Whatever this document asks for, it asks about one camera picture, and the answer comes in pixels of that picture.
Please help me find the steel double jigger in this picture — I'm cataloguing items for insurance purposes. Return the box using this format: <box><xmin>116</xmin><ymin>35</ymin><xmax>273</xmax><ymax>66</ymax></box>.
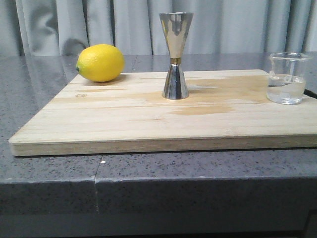
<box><xmin>159</xmin><ymin>12</ymin><xmax>194</xmax><ymax>100</ymax></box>

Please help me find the wooden cutting board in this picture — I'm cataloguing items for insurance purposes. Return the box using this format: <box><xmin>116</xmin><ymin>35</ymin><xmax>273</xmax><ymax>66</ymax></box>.
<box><xmin>9</xmin><ymin>69</ymin><xmax>317</xmax><ymax>156</ymax></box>

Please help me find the grey curtain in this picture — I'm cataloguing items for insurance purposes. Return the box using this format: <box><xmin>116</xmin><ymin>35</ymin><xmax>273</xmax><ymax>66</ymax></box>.
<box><xmin>0</xmin><ymin>0</ymin><xmax>317</xmax><ymax>57</ymax></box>

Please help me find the yellow lemon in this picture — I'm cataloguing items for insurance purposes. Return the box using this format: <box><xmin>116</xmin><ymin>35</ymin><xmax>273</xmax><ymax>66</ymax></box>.
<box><xmin>76</xmin><ymin>44</ymin><xmax>125</xmax><ymax>82</ymax></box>

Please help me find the clear glass beaker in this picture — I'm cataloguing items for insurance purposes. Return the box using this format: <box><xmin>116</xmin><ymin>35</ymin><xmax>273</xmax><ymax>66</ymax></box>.
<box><xmin>266</xmin><ymin>52</ymin><xmax>312</xmax><ymax>105</ymax></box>

